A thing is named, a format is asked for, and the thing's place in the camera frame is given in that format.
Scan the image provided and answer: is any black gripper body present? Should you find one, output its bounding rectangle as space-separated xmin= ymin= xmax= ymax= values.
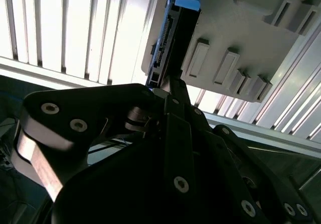
xmin=51 ymin=133 xmax=241 ymax=224

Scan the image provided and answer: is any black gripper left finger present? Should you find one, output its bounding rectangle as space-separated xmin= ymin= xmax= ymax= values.
xmin=11 ymin=77 xmax=198 ymax=201

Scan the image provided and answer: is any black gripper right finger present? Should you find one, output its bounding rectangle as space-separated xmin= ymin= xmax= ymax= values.
xmin=179 ymin=79 xmax=315 ymax=224

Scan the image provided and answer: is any hard disk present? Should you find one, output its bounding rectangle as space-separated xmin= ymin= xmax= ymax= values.
xmin=145 ymin=0 xmax=203 ymax=89

